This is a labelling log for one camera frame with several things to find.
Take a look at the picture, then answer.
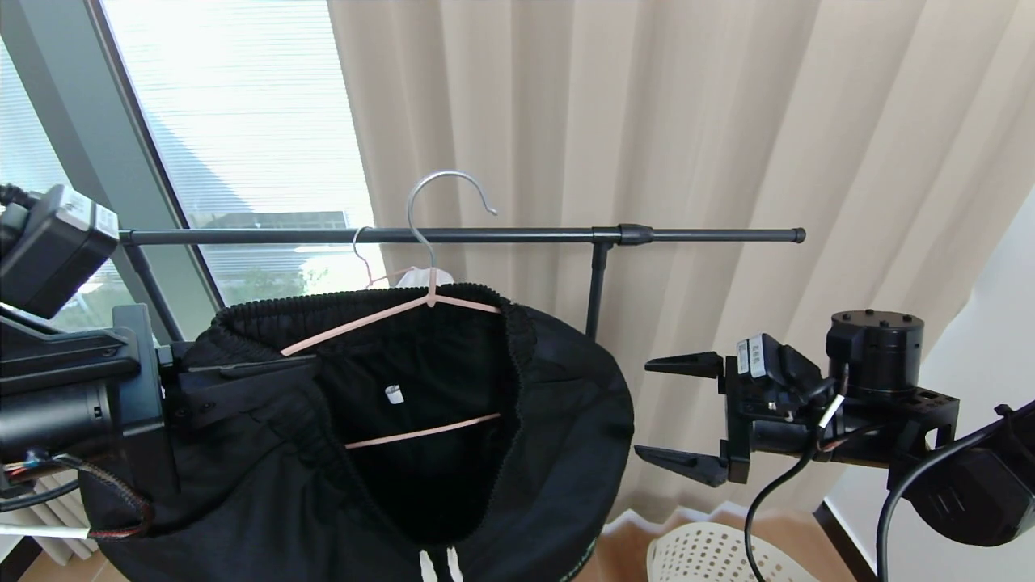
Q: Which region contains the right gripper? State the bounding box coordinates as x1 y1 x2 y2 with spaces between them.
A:
635 352 890 487

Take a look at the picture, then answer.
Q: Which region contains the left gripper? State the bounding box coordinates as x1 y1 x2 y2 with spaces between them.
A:
0 303 179 496

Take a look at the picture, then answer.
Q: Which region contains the black garment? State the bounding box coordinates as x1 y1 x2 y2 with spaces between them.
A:
77 283 636 582

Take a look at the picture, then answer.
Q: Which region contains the pink clothes hanger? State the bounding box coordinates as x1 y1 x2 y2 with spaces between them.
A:
279 170 504 450
352 228 413 289

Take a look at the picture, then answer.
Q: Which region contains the white printed t-shirt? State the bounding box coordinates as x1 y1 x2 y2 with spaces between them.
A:
392 267 455 289

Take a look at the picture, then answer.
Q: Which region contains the white laundry basket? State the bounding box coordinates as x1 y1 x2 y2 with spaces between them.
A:
647 521 822 582

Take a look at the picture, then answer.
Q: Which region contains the black clothes rack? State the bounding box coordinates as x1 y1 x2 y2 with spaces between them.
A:
120 224 808 344

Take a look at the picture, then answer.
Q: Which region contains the beige curtain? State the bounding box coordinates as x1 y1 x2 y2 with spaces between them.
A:
0 473 98 564
327 0 1035 518

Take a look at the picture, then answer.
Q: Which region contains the window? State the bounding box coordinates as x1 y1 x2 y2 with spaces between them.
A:
0 0 381 340

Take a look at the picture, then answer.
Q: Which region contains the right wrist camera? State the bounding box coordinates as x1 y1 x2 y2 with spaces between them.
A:
734 333 826 405

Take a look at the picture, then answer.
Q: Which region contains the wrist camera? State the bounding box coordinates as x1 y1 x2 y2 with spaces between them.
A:
0 184 120 320
734 333 826 405

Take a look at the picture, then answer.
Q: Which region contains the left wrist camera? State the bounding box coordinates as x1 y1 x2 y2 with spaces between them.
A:
0 184 120 320

